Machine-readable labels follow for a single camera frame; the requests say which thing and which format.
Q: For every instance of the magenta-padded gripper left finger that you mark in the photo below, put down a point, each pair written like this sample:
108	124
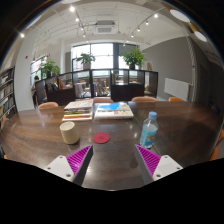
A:
60	166

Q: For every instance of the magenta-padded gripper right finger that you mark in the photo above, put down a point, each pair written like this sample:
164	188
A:
165	165

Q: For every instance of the clear blue-capped water bottle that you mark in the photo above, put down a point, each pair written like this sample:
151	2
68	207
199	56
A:
148	133

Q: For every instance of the cream ceramic mug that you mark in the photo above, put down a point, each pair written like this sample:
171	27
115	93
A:
69	133

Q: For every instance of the flat round red coaster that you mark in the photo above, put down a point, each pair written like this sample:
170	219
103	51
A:
101	138

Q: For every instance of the stack of books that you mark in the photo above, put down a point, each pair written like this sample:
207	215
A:
78	110

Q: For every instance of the orange chairs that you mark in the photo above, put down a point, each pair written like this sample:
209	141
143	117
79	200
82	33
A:
48	105

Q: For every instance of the large blue-covered book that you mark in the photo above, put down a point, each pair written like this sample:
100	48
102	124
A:
113	111

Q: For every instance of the dark cube shelf unit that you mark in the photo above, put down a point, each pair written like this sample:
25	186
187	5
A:
123	91

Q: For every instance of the person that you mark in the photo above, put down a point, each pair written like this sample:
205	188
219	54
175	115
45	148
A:
35	85

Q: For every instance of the potted green plant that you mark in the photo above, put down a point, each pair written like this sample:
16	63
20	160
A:
133	57
50	67
86	59

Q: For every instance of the large glass window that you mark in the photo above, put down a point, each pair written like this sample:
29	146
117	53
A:
101	55

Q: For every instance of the round white ceiling lamp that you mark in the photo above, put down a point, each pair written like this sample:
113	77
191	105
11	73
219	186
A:
200	36
180	15

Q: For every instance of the ceiling air conditioner unit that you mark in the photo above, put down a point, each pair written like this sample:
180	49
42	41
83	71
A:
105	27

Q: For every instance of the ceiling spot lights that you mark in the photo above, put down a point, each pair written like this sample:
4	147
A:
72	9

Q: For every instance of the white wall panel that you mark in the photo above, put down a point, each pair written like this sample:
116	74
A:
176	88

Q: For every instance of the tall wall bookshelf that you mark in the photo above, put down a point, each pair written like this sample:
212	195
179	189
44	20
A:
6	90

